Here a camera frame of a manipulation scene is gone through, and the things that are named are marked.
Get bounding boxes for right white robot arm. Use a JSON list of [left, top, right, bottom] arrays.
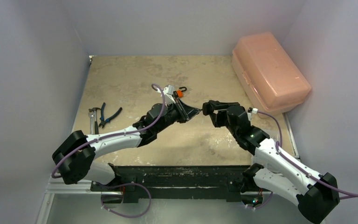
[[202, 100, 340, 224]]

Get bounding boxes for pink plastic storage box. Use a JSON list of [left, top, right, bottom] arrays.
[[232, 32, 311, 115]]

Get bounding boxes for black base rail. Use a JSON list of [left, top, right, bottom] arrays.
[[90, 164, 265, 203]]

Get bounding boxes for orange black padlock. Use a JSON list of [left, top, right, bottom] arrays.
[[172, 86, 187, 98]]

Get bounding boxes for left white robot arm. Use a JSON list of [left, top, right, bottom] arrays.
[[51, 99, 201, 191]]

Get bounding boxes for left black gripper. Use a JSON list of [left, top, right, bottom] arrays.
[[155, 98, 200, 134]]

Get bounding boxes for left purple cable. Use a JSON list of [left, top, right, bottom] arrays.
[[51, 83, 166, 179]]

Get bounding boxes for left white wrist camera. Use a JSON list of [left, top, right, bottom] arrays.
[[162, 84, 178, 105]]

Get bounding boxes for blue handled pliers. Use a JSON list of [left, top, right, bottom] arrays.
[[98, 102, 124, 129]]

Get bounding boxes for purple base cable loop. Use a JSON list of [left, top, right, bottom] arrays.
[[100, 181, 152, 219]]

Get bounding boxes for steel wrench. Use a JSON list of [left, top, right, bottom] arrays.
[[88, 111, 95, 135]]

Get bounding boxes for small hammer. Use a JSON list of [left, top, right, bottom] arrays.
[[89, 107, 101, 134]]

